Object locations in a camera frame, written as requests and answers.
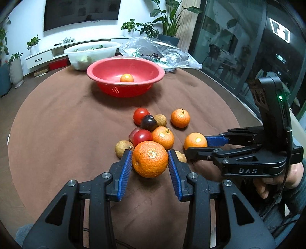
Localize green leafy vegetables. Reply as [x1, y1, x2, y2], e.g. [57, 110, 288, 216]
[74, 45, 104, 52]

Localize tangle of cables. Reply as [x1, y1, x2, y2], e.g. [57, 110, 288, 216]
[54, 37, 76, 46]

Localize pile of dark cherries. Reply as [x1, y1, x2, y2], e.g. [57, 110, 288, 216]
[141, 53, 163, 61]

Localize clear plastic bag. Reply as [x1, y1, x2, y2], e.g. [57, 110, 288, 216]
[119, 36, 203, 71]

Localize leafy green potted plant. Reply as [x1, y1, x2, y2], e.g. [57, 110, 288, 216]
[137, 22, 160, 39]

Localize black television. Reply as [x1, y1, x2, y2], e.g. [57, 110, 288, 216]
[43, 0, 122, 32]

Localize bushy plant in white pot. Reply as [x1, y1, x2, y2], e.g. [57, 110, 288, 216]
[121, 19, 137, 37]

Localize glass sliding door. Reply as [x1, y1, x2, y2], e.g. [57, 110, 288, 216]
[188, 0, 306, 120]

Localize dark purple plum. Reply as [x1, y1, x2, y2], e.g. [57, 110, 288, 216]
[140, 115, 157, 132]

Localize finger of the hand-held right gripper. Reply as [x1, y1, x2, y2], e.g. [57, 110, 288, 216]
[185, 142, 266, 163]
[206, 127, 263, 146]

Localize red plastic bowl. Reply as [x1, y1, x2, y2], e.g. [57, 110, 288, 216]
[86, 57, 165, 98]

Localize brown longan with stem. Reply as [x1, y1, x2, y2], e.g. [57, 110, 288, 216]
[115, 140, 134, 159]

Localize tall plant in blue pot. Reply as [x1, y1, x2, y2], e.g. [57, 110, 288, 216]
[151, 0, 203, 46]

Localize large orange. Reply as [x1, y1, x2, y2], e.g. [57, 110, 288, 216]
[132, 141, 169, 178]

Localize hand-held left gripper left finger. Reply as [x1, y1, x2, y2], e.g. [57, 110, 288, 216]
[23, 150, 133, 249]

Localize small plant in white pot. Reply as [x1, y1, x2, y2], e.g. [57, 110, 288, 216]
[27, 34, 42, 55]

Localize white television cabinet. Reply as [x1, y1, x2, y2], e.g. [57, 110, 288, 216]
[25, 37, 131, 70]

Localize person's right hand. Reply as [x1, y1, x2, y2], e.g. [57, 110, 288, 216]
[253, 164, 299, 200]

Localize plant in dark pot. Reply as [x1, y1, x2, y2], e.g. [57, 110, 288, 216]
[0, 18, 12, 97]

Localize plant in tall white pot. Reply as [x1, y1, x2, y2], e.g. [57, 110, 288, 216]
[7, 51, 25, 88]

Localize black cable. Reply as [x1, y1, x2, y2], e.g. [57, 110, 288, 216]
[259, 128, 293, 218]

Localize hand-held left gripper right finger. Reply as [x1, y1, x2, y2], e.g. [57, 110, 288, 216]
[167, 150, 276, 249]

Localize mandarin with stem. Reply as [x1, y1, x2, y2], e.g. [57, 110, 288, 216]
[171, 108, 191, 128]

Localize white plastic basin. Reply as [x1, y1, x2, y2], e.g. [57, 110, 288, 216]
[63, 41, 121, 71]

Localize red box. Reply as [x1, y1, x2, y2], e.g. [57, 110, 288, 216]
[48, 59, 68, 71]

